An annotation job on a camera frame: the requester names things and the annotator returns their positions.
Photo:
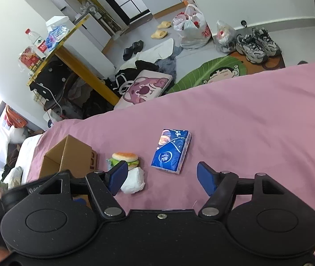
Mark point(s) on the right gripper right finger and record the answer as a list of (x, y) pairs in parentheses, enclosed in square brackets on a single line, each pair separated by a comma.
[(221, 188)]

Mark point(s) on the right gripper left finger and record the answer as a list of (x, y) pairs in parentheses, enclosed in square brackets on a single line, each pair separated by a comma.
[(103, 186)]

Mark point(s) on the white soft packet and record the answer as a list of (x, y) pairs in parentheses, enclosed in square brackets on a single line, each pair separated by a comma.
[(134, 182)]

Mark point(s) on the hamburger plush toy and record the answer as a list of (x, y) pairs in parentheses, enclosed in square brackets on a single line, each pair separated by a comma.
[(131, 159)]

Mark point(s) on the cardboard box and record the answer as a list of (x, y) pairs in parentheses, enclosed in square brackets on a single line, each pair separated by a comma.
[(69, 154)]

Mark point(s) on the blue tissue pack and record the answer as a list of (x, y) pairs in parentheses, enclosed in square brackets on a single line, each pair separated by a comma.
[(171, 150)]

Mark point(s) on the orange garment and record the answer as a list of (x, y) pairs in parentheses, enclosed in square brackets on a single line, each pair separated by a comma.
[(13, 118)]

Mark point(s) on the pink bed cover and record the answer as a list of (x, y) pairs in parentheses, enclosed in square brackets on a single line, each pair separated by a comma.
[(263, 122)]

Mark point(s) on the black clothes pile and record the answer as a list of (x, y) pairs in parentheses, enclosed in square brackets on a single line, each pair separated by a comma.
[(120, 82)]

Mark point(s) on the pink bear cushion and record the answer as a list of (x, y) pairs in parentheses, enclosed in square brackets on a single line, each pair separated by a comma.
[(147, 86)]

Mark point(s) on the black polka dot bag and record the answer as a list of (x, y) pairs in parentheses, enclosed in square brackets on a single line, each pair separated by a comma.
[(53, 79)]

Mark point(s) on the green cartoon floor mat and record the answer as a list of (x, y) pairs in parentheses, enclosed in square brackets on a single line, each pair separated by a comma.
[(227, 67)]

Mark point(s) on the round white gold table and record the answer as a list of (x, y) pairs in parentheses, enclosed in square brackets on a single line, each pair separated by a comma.
[(77, 66)]

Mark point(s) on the black slipper left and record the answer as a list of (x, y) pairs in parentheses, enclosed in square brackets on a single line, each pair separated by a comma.
[(128, 53)]

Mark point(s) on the black slipper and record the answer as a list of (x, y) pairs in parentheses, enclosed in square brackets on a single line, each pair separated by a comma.
[(137, 46), (128, 53)]

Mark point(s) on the red snack bag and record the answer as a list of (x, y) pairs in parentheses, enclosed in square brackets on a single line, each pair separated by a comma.
[(29, 60)]

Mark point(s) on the black slipper right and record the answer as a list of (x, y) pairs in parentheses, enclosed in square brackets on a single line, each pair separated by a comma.
[(137, 46)]

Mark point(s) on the grey sneaker left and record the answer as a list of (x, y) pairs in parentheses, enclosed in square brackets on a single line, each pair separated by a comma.
[(246, 45)]

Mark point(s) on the grey sneaker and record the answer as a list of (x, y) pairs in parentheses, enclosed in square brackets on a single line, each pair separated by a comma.
[(264, 40), (246, 45)]

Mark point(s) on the white floor mat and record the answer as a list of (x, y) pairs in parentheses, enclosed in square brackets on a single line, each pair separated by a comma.
[(158, 52)]

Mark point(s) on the clear plastic trash bag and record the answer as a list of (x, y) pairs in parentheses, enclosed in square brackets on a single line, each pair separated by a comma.
[(225, 37)]

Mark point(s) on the water bottle red label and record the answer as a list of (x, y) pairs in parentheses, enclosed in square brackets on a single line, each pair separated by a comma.
[(37, 41)]

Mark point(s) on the white red plastic bag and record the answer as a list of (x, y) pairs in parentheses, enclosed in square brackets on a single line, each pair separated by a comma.
[(192, 28)]

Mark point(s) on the grey sneaker right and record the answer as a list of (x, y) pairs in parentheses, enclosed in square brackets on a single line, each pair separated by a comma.
[(264, 40)]

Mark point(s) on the yellow slipper near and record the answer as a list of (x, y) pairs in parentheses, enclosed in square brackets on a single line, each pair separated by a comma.
[(159, 34)]

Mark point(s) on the yellow slipper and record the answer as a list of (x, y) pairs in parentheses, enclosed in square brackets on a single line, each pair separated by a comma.
[(159, 34), (164, 25)]

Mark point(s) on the blue plastic bag on table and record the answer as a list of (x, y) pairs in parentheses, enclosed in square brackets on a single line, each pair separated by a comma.
[(55, 35)]

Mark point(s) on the yellow slipper far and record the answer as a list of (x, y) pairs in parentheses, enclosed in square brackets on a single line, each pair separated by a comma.
[(164, 25)]

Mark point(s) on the white tissue box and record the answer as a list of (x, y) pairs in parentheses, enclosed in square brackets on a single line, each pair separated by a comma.
[(56, 21)]

